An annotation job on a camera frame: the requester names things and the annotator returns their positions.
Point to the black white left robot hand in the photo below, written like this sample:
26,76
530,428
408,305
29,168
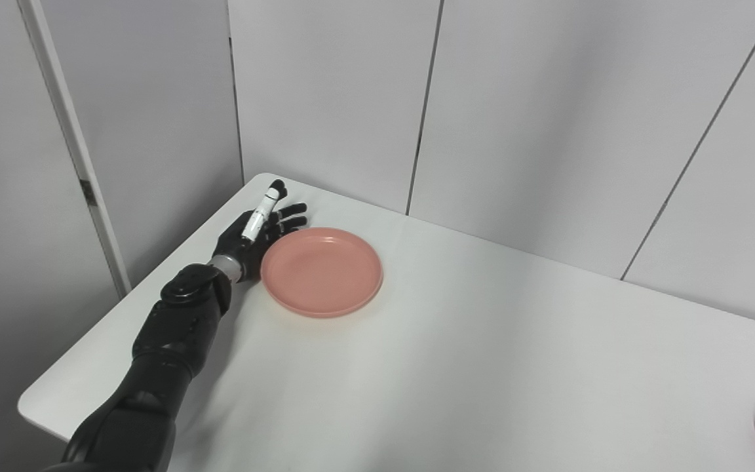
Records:
236,246

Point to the pink round plate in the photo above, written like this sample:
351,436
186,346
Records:
322,272

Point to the dark metal hinge bracket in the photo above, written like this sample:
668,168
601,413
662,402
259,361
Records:
89,193

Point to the white partition frame post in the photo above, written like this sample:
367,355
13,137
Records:
73,131

